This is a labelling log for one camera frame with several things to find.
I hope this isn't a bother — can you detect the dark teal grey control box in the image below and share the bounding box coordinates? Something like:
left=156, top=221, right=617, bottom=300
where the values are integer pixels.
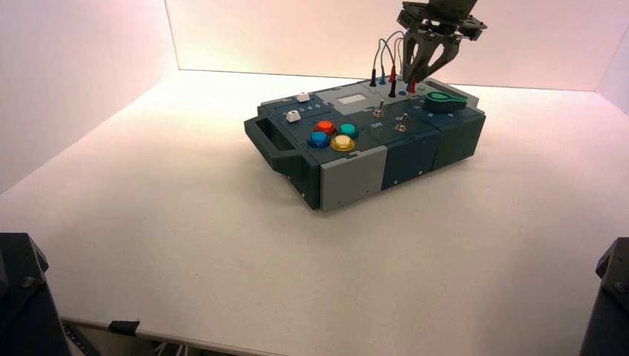
left=244, top=77, right=487, bottom=212

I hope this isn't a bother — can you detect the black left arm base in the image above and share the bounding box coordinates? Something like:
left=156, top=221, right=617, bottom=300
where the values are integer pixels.
left=0, top=232, right=72, bottom=356

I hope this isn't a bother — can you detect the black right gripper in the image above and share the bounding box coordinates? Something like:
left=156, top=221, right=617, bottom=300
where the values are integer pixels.
left=397, top=1, right=488, bottom=84

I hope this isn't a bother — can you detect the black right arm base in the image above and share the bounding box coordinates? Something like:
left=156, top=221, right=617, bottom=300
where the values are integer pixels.
left=579, top=237, right=629, bottom=356

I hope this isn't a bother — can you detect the yellow round push button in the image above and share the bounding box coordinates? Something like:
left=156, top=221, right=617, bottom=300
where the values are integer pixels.
left=330, top=135, right=356, bottom=153

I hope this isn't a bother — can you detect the jumper wire with red plugs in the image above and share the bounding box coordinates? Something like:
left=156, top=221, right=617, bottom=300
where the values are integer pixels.
left=388, top=46, right=418, bottom=94

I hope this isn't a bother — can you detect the black ribbed cable conduit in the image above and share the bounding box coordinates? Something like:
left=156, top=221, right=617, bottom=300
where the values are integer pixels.
left=61, top=320, right=102, bottom=356

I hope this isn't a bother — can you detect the black table edge clamp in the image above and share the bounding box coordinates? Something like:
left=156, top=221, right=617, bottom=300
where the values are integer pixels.
left=108, top=320, right=141, bottom=337

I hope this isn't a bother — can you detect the green rotary knob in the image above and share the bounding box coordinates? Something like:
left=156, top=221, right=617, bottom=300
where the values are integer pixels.
left=424, top=91, right=468, bottom=115

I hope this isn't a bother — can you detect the jumper wire with blue plugs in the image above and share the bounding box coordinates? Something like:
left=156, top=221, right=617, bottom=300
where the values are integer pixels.
left=378, top=30, right=412, bottom=93

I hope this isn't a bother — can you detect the blue round push button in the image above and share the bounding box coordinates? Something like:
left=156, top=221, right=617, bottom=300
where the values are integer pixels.
left=307, top=131, right=332, bottom=149

